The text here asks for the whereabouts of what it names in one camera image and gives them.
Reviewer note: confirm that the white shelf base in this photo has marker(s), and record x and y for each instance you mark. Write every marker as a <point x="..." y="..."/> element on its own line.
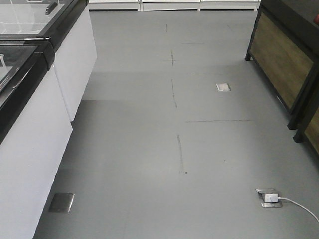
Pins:
<point x="159" y="5"/>

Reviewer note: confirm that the open floor socket box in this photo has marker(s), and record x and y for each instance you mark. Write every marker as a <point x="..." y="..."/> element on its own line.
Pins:
<point x="268" y="205"/>

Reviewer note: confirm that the closed silver floor socket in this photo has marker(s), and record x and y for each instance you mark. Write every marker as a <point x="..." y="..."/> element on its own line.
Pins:
<point x="223" y="87"/>

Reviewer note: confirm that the near white chest freezer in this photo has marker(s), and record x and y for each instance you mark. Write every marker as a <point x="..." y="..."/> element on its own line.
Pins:
<point x="34" y="132"/>

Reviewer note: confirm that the white power adapter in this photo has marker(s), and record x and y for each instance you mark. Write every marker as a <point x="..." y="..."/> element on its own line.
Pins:
<point x="270" y="197"/>

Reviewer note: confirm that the wood panel display stand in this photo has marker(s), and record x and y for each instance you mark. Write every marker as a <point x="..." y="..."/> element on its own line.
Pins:
<point x="285" y="45"/>

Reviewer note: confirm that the dark floor socket plate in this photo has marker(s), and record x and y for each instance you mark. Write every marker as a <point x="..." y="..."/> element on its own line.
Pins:
<point x="61" y="203"/>

